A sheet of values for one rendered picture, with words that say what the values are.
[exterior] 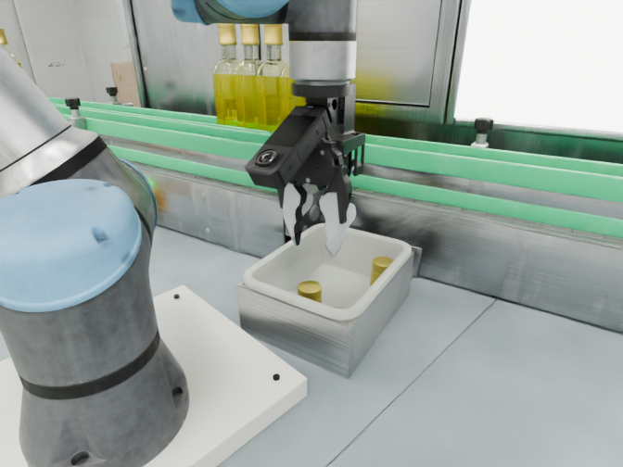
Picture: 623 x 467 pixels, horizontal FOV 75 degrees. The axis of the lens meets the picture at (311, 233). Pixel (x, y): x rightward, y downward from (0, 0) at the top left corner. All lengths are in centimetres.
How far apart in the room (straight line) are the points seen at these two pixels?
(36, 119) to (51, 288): 19
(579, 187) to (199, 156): 63
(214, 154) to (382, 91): 35
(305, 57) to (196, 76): 78
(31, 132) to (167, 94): 88
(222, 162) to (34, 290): 50
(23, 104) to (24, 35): 655
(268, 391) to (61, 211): 27
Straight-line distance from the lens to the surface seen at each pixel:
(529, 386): 58
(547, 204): 67
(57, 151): 46
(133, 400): 41
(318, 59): 46
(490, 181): 66
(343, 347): 50
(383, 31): 87
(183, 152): 85
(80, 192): 39
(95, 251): 33
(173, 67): 128
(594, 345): 69
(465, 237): 68
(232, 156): 76
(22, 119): 47
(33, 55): 704
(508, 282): 70
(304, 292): 56
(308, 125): 46
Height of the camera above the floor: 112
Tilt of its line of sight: 25 degrees down
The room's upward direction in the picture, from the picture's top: straight up
